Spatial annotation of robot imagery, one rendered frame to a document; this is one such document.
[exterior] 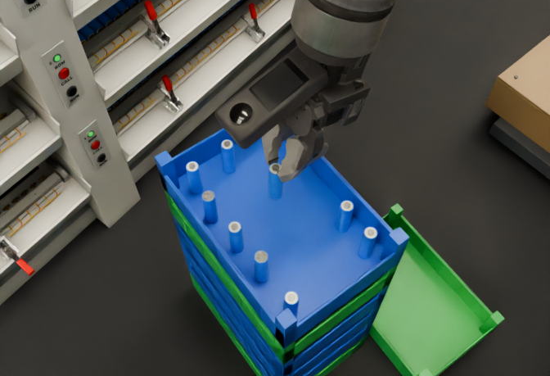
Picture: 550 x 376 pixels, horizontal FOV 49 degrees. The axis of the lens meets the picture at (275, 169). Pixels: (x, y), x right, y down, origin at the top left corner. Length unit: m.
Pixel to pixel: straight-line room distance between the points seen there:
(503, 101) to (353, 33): 0.92
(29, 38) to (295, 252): 0.48
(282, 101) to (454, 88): 1.03
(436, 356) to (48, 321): 0.76
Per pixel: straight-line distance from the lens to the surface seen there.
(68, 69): 1.00
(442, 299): 1.29
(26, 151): 1.07
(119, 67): 1.13
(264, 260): 0.77
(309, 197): 0.89
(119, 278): 1.31
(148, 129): 1.28
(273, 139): 0.71
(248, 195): 0.89
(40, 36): 0.94
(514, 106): 1.45
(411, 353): 1.24
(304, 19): 0.58
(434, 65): 1.63
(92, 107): 1.09
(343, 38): 0.57
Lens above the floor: 1.18
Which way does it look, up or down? 58 degrees down
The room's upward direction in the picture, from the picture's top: straight up
